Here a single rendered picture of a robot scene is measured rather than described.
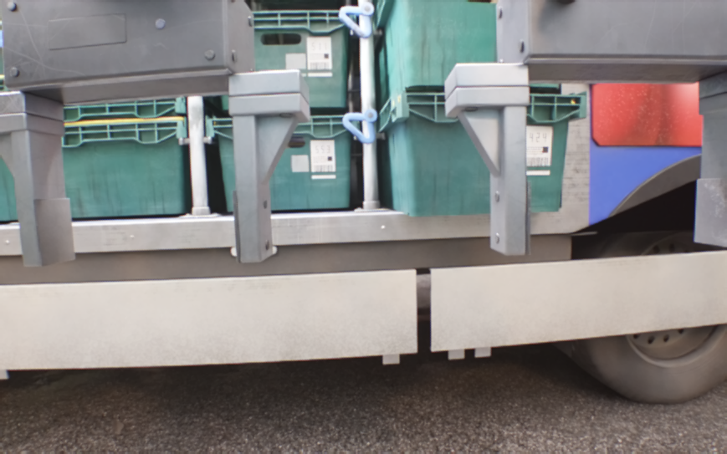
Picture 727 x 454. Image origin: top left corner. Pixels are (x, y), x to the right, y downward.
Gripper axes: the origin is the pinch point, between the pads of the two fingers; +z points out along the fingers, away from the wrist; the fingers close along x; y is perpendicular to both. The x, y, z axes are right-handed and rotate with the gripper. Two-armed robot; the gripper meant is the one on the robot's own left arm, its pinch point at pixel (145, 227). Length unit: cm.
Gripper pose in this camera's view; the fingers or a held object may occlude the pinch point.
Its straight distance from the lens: 25.2
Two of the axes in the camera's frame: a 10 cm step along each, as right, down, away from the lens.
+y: 0.2, -0.9, 10.0
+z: 0.3, 10.0, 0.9
